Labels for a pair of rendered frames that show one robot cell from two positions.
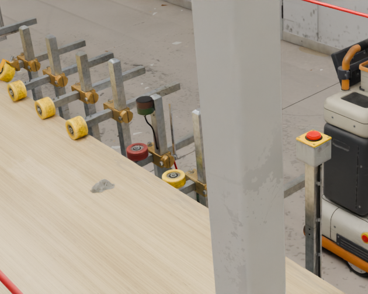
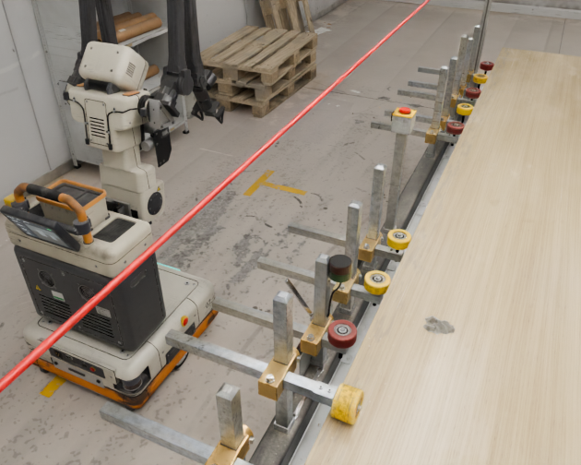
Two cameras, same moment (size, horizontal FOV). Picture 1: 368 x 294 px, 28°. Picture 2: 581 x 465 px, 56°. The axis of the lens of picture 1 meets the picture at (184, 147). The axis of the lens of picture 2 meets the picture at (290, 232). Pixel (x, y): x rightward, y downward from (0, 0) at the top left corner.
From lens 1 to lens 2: 3.19 m
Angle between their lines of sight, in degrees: 94
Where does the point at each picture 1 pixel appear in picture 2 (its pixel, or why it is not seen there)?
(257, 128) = not seen: outside the picture
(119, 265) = (526, 264)
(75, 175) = (436, 364)
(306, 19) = not seen: outside the picture
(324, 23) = not seen: outside the picture
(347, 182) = (151, 304)
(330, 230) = (160, 361)
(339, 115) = (130, 251)
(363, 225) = (173, 319)
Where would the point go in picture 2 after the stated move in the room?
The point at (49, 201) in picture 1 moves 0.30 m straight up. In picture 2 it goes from (500, 360) to (529, 270)
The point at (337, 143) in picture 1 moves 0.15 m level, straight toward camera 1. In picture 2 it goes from (132, 283) to (171, 276)
